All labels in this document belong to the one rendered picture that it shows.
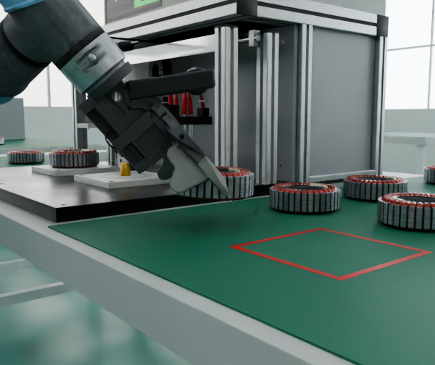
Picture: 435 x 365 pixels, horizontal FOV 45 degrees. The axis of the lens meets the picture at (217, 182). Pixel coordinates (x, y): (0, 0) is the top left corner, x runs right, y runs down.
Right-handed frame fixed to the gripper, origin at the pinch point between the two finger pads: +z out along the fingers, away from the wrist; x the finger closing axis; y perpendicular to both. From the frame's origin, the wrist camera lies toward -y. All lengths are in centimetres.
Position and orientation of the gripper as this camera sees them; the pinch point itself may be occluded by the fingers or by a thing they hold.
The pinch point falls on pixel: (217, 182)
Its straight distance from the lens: 71.9
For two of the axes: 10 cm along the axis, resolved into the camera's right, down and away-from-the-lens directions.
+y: -7.4, 6.7, -1.0
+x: 2.6, 1.4, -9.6
